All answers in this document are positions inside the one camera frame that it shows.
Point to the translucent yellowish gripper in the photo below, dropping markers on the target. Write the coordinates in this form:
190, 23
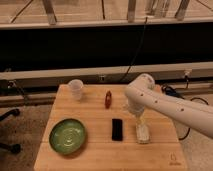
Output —
140, 123

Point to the black rectangular block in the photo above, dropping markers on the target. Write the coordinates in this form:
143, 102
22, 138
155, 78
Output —
117, 130

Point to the red pepper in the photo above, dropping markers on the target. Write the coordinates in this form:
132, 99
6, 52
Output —
108, 99

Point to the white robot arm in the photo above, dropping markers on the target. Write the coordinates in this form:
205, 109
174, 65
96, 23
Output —
140, 94

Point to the white sponge block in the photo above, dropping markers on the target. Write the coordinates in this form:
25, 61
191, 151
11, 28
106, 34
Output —
142, 134

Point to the blue black device on floor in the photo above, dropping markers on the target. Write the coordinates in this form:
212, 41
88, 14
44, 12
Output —
168, 90

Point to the clear plastic cup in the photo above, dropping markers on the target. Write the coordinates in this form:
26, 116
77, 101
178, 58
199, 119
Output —
76, 88

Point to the green ceramic plate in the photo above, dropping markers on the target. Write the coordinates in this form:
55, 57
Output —
67, 136

